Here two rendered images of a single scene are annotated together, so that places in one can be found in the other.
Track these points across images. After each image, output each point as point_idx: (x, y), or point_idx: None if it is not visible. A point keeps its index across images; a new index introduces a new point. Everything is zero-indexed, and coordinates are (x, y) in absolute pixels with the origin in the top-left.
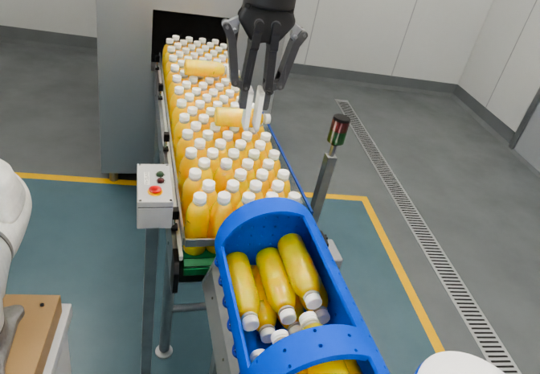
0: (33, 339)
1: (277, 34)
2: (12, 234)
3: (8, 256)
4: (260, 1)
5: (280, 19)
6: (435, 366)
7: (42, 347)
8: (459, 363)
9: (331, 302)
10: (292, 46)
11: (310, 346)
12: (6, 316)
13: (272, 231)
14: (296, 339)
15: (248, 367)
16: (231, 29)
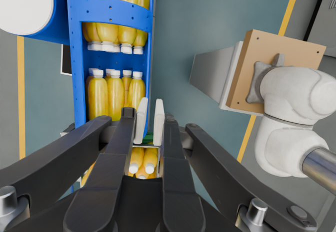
0: (242, 83)
1: (92, 188)
2: (271, 124)
3: (271, 110)
4: None
5: None
6: (31, 25)
7: (238, 78)
8: (12, 24)
9: (84, 79)
10: (40, 167)
11: (116, 10)
12: (255, 95)
13: None
14: (124, 20)
15: (150, 32)
16: (276, 209)
